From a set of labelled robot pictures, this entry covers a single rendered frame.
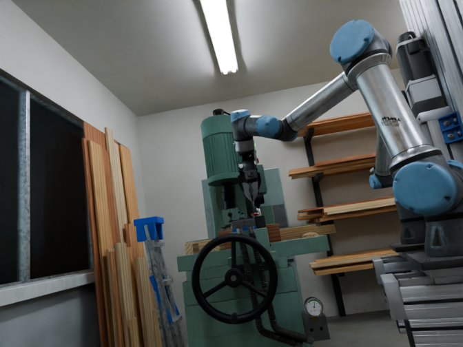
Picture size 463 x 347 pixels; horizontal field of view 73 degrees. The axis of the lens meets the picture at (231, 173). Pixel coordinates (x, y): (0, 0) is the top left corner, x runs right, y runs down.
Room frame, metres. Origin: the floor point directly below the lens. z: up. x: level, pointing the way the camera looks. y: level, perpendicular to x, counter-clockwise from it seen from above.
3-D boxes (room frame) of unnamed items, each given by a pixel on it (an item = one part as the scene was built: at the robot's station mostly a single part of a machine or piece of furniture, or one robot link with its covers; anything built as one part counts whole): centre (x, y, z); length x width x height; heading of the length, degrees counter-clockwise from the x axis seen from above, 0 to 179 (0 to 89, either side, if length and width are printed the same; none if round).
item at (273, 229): (1.34, -0.04, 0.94); 0.26 x 0.01 x 0.07; 88
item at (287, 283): (1.55, 0.02, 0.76); 0.57 x 0.45 x 0.09; 178
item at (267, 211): (1.61, -0.14, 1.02); 0.09 x 0.07 x 0.12; 88
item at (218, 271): (1.37, 0.03, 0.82); 0.40 x 0.21 x 0.04; 88
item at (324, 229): (1.42, -0.13, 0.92); 0.57 x 0.02 x 0.04; 88
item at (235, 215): (1.45, 0.03, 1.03); 0.14 x 0.07 x 0.09; 178
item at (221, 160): (1.43, 0.03, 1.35); 0.18 x 0.18 x 0.31
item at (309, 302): (1.21, -0.22, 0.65); 0.06 x 0.04 x 0.08; 88
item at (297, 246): (1.32, -0.04, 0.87); 0.61 x 0.30 x 0.06; 88
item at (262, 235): (1.23, -0.03, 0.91); 0.15 x 0.14 x 0.09; 88
